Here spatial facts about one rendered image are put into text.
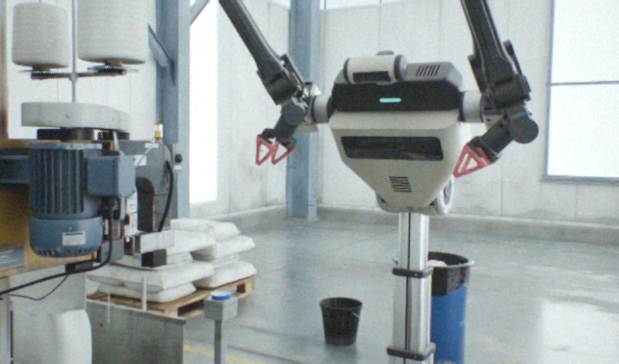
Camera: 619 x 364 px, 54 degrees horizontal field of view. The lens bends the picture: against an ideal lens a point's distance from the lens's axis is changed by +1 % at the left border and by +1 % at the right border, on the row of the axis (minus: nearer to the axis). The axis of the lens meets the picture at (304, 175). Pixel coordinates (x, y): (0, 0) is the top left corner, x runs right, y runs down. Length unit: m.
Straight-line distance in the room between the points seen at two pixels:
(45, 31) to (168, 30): 6.18
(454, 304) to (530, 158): 5.89
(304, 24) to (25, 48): 8.97
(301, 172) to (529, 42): 4.11
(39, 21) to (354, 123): 0.87
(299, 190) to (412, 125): 8.73
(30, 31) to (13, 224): 0.49
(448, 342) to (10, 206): 2.73
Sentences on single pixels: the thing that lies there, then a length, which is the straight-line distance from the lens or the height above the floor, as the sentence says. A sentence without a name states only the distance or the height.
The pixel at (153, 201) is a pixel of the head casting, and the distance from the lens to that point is 1.84.
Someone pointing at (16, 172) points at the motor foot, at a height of 1.26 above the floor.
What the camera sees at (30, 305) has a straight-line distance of 2.11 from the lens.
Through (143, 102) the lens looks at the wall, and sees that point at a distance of 7.61.
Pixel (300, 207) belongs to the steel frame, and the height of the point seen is 0.21.
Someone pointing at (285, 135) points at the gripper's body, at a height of 1.36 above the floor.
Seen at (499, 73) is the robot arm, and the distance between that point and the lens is 1.39.
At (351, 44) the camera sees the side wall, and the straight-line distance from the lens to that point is 10.31.
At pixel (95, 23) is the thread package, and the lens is 1.50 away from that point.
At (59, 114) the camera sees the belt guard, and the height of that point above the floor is 1.39.
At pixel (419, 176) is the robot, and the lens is 1.78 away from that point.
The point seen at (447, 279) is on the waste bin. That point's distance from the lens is 3.57.
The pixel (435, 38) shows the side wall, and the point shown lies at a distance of 9.81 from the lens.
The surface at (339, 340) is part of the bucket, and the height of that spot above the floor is 0.04.
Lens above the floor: 1.34
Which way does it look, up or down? 3 degrees down
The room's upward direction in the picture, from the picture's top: 1 degrees clockwise
